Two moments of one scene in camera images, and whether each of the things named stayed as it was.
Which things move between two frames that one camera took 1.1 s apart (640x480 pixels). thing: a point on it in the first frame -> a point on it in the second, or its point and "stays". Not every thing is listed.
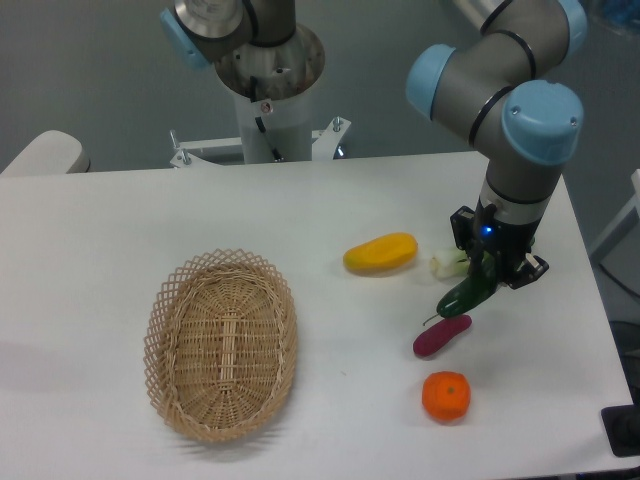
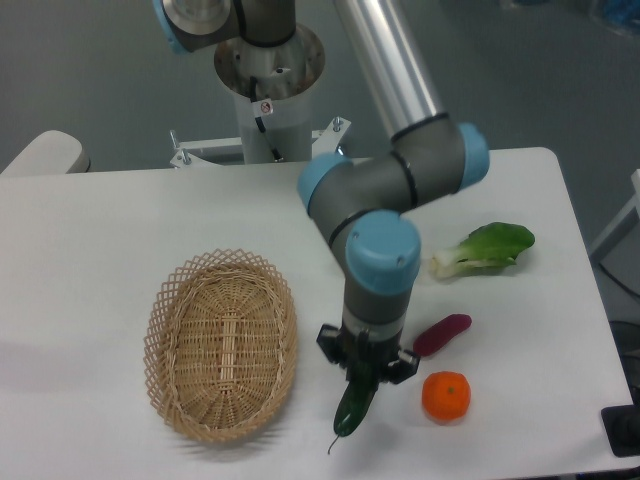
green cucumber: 471,291 -> 359,392
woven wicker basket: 221,344 stays
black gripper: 508,242 -> 366,360
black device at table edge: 621,424 stays
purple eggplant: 437,335 stays
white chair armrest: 50,152 stays
